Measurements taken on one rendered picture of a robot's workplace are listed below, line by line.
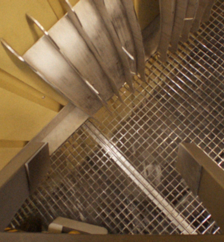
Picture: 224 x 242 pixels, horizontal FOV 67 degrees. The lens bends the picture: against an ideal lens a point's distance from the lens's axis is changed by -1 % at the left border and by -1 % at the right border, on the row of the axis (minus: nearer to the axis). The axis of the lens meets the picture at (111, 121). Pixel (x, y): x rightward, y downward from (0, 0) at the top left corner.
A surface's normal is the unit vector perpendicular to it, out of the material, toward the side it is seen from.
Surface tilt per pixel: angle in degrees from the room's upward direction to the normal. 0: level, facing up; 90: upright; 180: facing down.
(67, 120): 0
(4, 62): 90
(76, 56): 67
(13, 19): 90
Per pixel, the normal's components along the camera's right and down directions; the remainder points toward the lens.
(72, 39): 0.57, 0.56
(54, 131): -0.13, -0.14
